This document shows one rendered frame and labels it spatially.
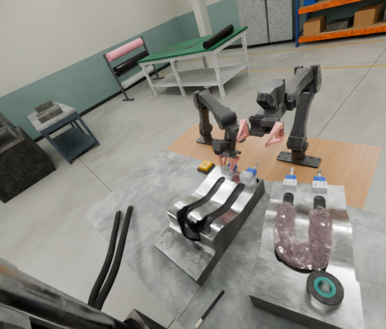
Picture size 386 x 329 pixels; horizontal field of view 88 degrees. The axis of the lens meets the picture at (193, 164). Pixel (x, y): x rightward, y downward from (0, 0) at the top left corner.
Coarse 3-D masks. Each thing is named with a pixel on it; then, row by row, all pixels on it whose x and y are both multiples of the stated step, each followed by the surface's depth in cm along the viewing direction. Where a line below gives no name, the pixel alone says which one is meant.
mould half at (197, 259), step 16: (208, 176) 103; (224, 176) 99; (224, 192) 92; (256, 192) 89; (176, 208) 88; (208, 208) 86; (240, 208) 83; (176, 224) 88; (224, 224) 75; (240, 224) 84; (176, 240) 84; (208, 240) 74; (224, 240) 78; (176, 256) 79; (192, 256) 77; (208, 256) 75; (192, 272) 72; (208, 272) 74
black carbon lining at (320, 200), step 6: (288, 198) 83; (318, 198) 79; (324, 198) 78; (318, 204) 77; (324, 204) 76; (276, 258) 65; (294, 270) 58; (300, 270) 62; (306, 270) 61; (312, 270) 61; (324, 270) 59
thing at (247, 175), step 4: (256, 164) 98; (248, 168) 96; (252, 168) 95; (244, 172) 93; (248, 172) 92; (252, 172) 93; (256, 172) 95; (240, 176) 93; (244, 176) 91; (248, 176) 90; (252, 176) 92; (244, 180) 93; (248, 180) 91
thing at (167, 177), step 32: (160, 160) 145; (192, 160) 133; (128, 192) 129; (160, 192) 119; (192, 192) 111; (96, 224) 116; (160, 224) 101; (256, 224) 85; (352, 224) 73; (384, 224) 70; (128, 256) 93; (160, 256) 88; (224, 256) 79; (384, 256) 63; (160, 288) 78; (192, 288) 74; (224, 288) 71; (384, 288) 58; (192, 320) 67; (224, 320) 64; (256, 320) 61; (288, 320) 59; (384, 320) 53
